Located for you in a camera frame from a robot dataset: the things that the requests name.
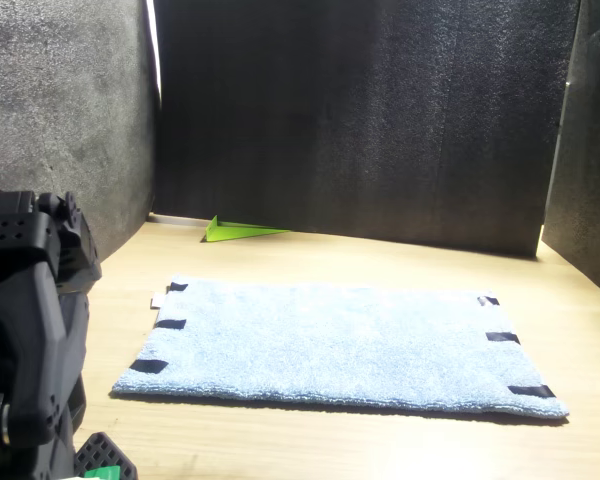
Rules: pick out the light blue towel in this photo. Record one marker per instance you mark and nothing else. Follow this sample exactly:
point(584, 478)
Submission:
point(330, 340)

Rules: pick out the dark grey foam panel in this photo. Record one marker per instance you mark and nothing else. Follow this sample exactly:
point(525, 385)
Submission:
point(55, 75)
point(355, 125)
point(590, 175)

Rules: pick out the green table clamp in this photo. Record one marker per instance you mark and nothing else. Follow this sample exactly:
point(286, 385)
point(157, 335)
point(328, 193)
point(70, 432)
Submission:
point(102, 472)

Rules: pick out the green object corner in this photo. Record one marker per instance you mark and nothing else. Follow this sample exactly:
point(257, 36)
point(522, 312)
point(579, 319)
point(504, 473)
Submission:
point(230, 232)

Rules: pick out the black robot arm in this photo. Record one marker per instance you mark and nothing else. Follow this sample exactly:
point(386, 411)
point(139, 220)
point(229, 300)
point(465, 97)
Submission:
point(25, 300)

